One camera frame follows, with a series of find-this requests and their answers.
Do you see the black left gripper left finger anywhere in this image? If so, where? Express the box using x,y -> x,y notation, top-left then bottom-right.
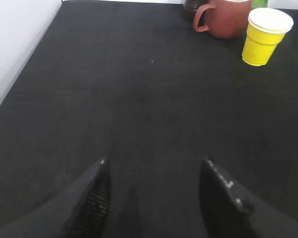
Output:
0,158 -> 111,238

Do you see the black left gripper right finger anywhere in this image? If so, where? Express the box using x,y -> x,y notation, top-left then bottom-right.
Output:
200,158 -> 298,238

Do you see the yellow paper cup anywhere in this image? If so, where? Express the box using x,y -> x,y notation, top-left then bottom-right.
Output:
241,8 -> 294,66

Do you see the green sprite bottle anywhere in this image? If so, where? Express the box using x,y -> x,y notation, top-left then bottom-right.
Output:
252,0 -> 268,9

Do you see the reddish brown ceramic mug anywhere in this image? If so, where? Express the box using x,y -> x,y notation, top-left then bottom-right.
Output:
193,0 -> 252,39

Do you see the cola bottle red label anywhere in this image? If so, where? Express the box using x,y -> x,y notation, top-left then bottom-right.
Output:
182,0 -> 209,22

